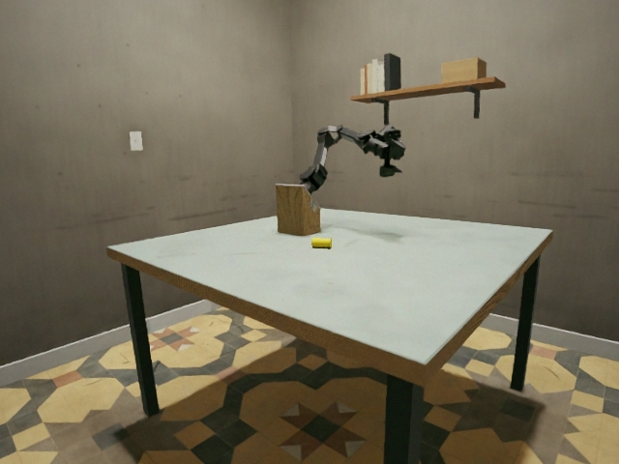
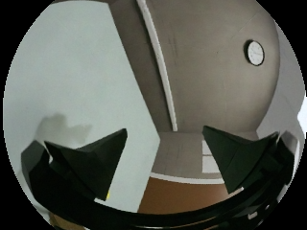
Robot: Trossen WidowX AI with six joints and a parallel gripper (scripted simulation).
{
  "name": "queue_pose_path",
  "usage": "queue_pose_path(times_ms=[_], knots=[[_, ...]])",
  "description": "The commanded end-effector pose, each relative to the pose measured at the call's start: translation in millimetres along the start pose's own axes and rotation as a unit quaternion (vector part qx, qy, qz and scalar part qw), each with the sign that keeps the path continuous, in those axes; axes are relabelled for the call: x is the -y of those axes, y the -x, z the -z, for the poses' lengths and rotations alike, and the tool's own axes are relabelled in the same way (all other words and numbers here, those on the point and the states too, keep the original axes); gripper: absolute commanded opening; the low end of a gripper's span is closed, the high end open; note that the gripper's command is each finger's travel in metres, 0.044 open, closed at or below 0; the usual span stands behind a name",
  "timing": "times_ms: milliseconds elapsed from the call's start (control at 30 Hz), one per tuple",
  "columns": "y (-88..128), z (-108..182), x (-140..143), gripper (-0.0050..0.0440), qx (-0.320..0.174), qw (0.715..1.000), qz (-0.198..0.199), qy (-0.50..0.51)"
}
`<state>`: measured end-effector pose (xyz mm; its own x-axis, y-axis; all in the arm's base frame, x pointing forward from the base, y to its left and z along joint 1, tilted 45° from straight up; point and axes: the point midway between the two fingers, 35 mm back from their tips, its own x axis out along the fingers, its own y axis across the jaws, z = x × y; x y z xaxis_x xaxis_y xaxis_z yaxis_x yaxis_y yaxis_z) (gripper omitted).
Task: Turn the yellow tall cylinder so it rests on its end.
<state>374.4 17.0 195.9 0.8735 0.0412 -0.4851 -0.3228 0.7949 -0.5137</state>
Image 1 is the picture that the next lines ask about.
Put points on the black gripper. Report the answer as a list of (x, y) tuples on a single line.
[(379, 149)]

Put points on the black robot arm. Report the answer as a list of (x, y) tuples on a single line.
[(315, 176)]

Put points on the yellow cylinder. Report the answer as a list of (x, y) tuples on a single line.
[(318, 242)]

